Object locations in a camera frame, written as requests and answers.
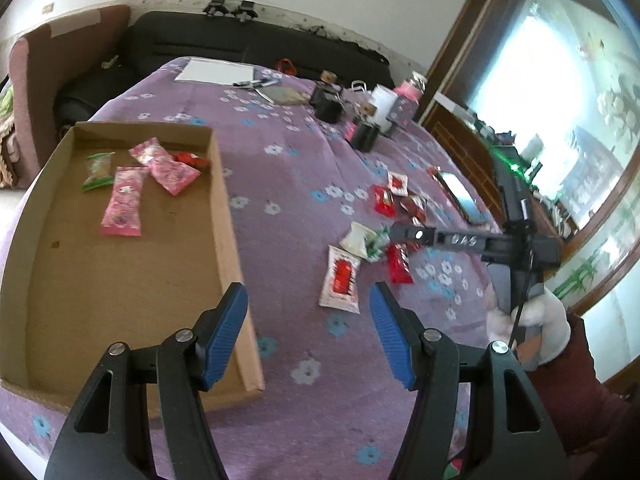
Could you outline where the olive notebook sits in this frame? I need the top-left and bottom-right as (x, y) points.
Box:
(260, 86), (307, 106)

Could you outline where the person's right forearm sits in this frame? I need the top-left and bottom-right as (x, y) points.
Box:
(525, 312), (640, 480)

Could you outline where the patterned beige blanket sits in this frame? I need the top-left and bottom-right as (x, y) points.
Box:
(0, 110), (23, 188)

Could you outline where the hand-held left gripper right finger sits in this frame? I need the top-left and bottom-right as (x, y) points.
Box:
(369, 281), (571, 480)

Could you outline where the smartphone in red case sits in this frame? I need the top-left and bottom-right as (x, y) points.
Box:
(432, 167), (493, 225)

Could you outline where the plain white snack packet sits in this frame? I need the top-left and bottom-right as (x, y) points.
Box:
(340, 221), (376, 261)

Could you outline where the shallow cardboard box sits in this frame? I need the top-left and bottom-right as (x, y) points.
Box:
(0, 122), (266, 420)

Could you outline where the white paper sheet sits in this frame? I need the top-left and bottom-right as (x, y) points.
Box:
(174, 58), (255, 86)

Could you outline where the green snack packet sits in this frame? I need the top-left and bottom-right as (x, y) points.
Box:
(82, 151), (117, 192)

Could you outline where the wooden door frame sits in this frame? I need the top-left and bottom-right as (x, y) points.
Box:
(414, 0), (640, 321)

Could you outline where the large white red-label packet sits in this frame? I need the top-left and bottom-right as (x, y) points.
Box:
(319, 245), (362, 315)

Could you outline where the small red candy packet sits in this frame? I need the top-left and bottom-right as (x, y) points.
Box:
(172, 152), (209, 170)

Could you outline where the pink snack packet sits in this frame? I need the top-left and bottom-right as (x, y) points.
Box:
(129, 138), (167, 167)
(100, 166), (150, 237)
(150, 156), (202, 197)

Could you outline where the black holder with pink item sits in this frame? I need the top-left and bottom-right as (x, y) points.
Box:
(345, 116), (383, 152)

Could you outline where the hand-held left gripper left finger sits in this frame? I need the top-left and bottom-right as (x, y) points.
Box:
(44, 282), (249, 480)

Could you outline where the red gold-label snack packet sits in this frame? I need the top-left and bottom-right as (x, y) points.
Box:
(371, 185), (397, 218)

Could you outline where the white cup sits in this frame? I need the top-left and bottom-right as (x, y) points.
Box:
(370, 85), (398, 126)

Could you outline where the bright red snack packet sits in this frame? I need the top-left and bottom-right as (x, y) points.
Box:
(387, 242), (415, 285)

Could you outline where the dark sticker box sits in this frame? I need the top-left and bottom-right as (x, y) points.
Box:
(390, 95), (421, 128)

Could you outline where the black sofa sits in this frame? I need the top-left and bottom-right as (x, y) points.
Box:
(55, 10), (391, 121)

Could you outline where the brown armchair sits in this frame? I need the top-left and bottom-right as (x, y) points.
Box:
(9, 4), (132, 176)

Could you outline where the person's right hand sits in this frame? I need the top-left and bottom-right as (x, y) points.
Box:
(486, 282), (572, 366)

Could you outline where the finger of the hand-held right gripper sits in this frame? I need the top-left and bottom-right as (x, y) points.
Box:
(389, 223), (486, 257)

